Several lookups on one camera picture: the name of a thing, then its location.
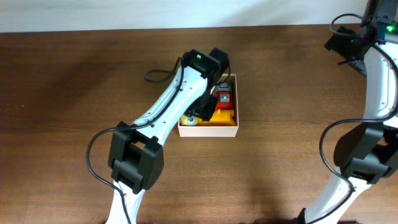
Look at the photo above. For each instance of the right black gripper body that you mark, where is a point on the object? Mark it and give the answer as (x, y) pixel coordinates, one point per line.
(345, 46)

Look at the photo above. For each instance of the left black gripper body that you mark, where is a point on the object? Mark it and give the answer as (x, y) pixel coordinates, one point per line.
(203, 107)

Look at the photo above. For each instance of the orange rubber animal toy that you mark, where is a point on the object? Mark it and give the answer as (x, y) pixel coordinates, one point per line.
(220, 118)

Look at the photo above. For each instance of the yellow grey toy ball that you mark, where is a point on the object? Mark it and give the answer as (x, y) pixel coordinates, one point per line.
(189, 120)

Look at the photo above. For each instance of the red fire truck with ladder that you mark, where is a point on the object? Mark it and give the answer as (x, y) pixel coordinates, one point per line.
(224, 95)

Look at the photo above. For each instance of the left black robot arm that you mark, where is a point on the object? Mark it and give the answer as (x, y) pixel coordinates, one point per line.
(136, 155)

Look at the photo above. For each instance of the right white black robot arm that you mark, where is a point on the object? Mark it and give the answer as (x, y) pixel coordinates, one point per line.
(360, 152)

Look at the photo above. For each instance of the pink cardboard box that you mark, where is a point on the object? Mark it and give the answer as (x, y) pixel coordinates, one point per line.
(214, 131)

